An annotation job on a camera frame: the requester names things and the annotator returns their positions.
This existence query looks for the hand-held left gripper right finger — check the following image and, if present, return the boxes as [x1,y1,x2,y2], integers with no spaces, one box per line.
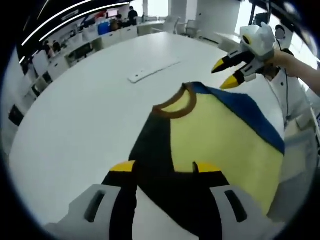
[191,161,281,240]

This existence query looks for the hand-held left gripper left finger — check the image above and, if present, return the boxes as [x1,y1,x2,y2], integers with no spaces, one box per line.
[44,160,138,240]

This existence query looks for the yellow garment blue grey sleeves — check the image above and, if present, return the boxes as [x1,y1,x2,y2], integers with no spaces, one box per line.
[127,81,286,240]

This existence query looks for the person's right hand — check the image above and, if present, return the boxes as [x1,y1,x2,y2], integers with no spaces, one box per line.
[262,49,291,81]

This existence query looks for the row of grey office chairs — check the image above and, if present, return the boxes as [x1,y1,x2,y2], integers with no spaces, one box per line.
[163,15,201,39]

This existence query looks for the white flat strip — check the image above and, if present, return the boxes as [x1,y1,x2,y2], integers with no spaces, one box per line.
[127,59,181,85]

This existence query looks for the row of white cabinets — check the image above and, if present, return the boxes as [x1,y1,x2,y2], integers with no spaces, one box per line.
[32,25,139,76]

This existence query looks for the black box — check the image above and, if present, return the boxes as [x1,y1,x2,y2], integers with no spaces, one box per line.
[8,104,25,127]

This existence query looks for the blue storage bin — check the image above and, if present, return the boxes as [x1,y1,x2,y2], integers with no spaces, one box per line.
[97,21,111,36]

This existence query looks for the black cable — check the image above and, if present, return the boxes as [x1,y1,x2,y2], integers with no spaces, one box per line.
[284,68,292,120]

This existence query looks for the wall screen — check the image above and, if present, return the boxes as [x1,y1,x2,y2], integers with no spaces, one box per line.
[105,9,120,20]

